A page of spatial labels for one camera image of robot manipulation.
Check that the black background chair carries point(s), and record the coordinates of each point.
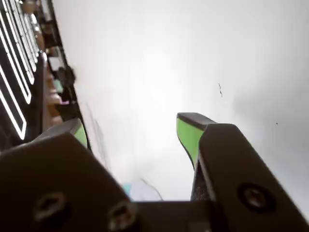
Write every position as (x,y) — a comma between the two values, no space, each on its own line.
(66,75)

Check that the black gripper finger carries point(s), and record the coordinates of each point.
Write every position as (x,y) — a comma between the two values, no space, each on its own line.
(236,169)
(48,174)

